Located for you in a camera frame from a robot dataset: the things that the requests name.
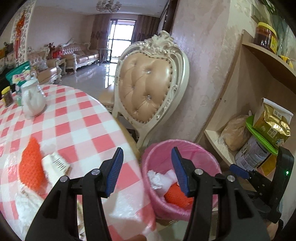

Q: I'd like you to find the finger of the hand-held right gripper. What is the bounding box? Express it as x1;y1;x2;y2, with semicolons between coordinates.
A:
230;164;250;180

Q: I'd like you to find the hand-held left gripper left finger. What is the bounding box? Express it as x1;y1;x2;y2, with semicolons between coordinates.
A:
25;147;124;241

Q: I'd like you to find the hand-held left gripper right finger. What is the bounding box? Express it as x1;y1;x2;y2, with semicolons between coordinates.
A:
171;146;270;241

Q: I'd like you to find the orange foam net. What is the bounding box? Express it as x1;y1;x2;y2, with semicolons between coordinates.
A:
164;183;195;209
18;137;45;190

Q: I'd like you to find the pink bagged waste bin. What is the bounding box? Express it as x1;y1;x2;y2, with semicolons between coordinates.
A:
141;139;221;220

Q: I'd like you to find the white printed paper carton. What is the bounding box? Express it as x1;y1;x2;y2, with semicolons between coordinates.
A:
42;152;71;183

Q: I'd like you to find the large printed tin can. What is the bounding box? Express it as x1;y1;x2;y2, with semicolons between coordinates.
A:
235;136;272;172

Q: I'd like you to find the yellow pink carton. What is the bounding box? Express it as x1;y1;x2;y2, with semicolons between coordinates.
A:
259;153;281;181

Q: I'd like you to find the brown filled plastic bag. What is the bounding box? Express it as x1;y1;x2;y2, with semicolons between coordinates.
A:
218;115;255;151

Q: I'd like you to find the green plastic tray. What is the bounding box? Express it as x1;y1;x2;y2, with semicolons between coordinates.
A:
245;115;279;155

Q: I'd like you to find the gold foil bag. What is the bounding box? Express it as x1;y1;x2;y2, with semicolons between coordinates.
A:
253;98;293;149

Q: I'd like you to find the wooden corner shelf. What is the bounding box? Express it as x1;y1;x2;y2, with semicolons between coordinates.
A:
196;29;296;181

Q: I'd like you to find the ornate tufted beige chair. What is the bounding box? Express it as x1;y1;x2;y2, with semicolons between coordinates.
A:
99;30;190;151

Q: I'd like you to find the white teapot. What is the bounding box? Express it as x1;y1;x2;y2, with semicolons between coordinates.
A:
20;74;47;117

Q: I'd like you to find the ornate beige sofa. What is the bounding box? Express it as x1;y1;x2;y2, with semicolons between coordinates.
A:
60;38;99;72

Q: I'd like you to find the ornate beige armchair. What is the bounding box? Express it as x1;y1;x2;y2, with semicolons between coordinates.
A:
27;46;63;85

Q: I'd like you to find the glass jar yellow lid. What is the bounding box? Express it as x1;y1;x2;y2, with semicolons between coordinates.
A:
1;86;13;107

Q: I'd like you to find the red gift bag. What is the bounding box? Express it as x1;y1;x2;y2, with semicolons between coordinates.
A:
52;45;63;59

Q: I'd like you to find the red jar yellow label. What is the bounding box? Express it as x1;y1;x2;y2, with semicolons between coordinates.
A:
254;22;277;54

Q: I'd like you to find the green snack bag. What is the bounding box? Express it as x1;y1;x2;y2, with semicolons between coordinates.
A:
6;61;37;93

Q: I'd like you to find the brown curtain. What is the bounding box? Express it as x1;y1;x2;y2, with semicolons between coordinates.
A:
91;14;109;50
133;14;160;43

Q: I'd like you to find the chandelier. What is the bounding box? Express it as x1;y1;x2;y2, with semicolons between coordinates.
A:
96;0;122;12

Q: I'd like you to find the white lattice screen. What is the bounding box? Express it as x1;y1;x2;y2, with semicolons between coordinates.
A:
9;0;36;67

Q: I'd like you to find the red knot hanging ornament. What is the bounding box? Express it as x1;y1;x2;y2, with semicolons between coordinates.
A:
15;14;26;56

